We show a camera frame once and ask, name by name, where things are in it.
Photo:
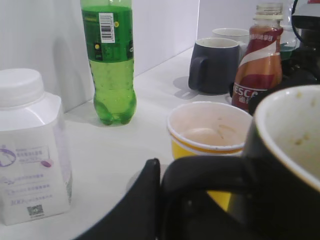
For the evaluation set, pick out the black ceramic mug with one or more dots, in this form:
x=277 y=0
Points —
x=270 y=192

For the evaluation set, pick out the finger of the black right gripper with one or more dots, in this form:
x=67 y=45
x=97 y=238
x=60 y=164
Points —
x=300 y=66

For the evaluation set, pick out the white plastic milk bottle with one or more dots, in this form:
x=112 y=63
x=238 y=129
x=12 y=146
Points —
x=35 y=168

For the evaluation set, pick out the green soda bottle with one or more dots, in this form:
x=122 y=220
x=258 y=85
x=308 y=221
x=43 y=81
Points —
x=108 y=31

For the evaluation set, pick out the clear water bottle green label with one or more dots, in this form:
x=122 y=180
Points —
x=288 y=39

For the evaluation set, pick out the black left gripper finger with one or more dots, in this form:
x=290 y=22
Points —
x=135 y=216

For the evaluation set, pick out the white ceramic mug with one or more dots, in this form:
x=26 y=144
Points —
x=236 y=34

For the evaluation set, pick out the yellow paper cup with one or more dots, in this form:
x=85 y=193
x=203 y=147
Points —
x=207 y=128

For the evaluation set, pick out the dark grey ceramic mug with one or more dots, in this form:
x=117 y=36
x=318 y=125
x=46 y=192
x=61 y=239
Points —
x=213 y=65

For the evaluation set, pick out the brown Nescafe coffee bottle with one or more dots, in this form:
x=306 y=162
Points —
x=260 y=68

